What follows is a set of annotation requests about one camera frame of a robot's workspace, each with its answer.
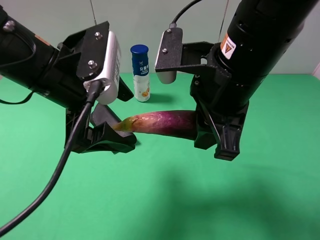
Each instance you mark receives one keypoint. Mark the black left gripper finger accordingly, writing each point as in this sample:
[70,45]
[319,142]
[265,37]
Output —
[102,113]
[103,138]

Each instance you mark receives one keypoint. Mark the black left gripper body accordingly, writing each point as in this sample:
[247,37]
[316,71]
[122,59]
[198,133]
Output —
[80,58]

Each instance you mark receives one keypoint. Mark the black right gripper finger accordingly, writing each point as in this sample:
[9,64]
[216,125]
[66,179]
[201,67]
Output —
[227,136]
[204,136]

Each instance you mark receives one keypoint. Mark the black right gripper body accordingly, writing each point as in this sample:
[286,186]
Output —
[217,95]

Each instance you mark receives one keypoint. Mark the purple eggplant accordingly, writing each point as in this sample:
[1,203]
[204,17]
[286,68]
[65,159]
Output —
[171,123]

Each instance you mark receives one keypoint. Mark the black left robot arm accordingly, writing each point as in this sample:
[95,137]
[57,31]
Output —
[24,56]

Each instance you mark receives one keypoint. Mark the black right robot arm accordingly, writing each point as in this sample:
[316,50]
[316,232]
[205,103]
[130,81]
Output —
[260,33]

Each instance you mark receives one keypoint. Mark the black leather glasses case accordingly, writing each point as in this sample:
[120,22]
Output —
[104,137]

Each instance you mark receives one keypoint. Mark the green tablecloth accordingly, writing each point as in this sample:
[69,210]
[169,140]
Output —
[166,189]

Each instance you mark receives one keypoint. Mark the blue white yogurt bottle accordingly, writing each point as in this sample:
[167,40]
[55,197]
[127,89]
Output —
[140,69]

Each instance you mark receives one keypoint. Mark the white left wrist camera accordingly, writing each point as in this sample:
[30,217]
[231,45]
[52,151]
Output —
[110,74]

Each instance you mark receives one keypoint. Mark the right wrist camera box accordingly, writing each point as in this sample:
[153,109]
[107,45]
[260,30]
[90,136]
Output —
[169,55]

